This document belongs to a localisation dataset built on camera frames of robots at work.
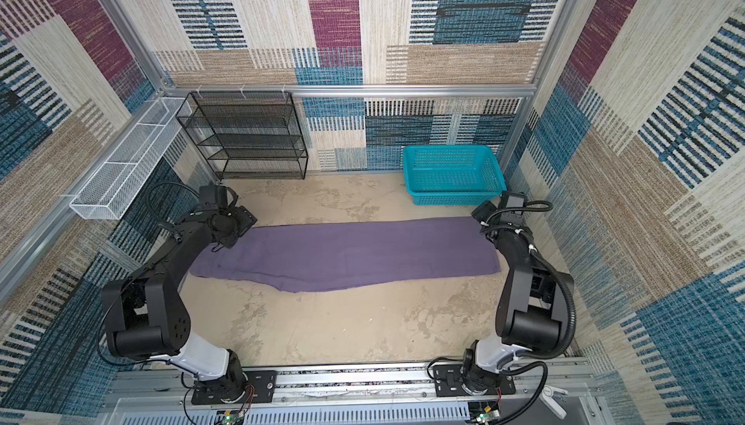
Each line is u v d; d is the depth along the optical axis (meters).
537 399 0.70
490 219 0.71
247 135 1.11
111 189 0.71
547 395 0.70
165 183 0.74
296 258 0.96
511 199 0.71
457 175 1.21
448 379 0.74
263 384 0.75
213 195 0.71
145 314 0.44
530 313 0.45
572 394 0.72
